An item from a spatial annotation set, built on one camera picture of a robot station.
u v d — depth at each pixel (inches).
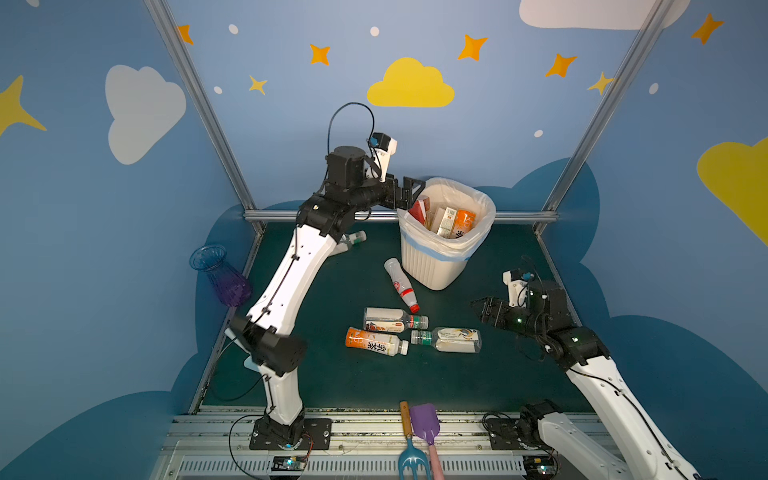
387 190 23.8
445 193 38.7
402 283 39.4
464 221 36.7
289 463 28.2
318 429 30.3
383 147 22.6
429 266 36.3
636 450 16.0
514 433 29.1
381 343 33.9
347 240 45.2
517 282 26.7
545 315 21.9
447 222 36.4
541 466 28.1
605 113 34.1
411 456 27.7
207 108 33.7
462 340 33.6
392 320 35.1
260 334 17.4
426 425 29.8
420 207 33.9
